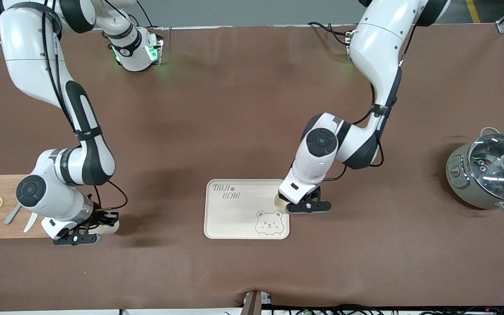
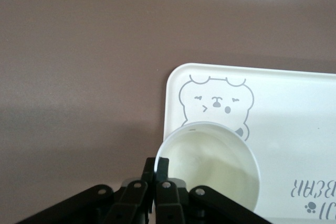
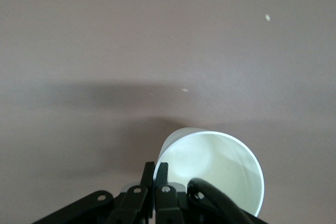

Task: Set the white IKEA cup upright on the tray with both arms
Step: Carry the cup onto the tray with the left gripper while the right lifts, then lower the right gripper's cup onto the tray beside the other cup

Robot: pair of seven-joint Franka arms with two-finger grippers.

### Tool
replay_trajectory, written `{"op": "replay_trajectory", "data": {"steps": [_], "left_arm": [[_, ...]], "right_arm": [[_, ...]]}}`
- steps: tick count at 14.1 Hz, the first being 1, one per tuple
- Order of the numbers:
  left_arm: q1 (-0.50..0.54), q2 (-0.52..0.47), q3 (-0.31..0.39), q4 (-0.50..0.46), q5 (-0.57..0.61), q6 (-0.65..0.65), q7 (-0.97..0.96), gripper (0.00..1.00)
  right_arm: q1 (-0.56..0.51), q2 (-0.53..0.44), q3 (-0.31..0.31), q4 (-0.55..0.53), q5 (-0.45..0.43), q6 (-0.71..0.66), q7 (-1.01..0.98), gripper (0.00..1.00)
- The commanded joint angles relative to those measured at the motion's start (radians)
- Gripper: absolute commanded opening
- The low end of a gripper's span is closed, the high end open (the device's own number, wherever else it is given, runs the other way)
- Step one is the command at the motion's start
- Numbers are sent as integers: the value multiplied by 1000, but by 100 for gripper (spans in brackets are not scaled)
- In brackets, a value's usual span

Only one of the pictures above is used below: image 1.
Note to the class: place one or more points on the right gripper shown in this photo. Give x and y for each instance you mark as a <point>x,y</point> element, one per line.
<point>99,217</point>

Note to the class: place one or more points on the glass pot lid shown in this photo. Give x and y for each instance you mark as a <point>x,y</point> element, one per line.
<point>492,170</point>

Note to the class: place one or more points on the white plastic knife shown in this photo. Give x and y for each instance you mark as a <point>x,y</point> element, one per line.
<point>30,223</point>

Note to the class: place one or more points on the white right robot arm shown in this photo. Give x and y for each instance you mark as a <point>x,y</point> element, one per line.
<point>29,48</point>

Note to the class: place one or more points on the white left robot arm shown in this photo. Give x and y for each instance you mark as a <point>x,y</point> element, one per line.
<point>379,48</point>

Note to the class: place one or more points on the cream tray with bear print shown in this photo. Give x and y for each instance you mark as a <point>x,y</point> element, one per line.
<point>239,216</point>

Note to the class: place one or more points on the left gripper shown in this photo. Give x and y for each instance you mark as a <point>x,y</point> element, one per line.
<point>282,197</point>

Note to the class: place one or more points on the white plastic cup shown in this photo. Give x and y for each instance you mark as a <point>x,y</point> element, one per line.
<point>280,204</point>
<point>110,226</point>

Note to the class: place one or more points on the grey-green electric cooking pot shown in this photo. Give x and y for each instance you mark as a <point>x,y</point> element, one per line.
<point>462,183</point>

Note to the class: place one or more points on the grey plastic knife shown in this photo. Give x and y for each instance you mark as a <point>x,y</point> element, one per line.
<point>12,215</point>

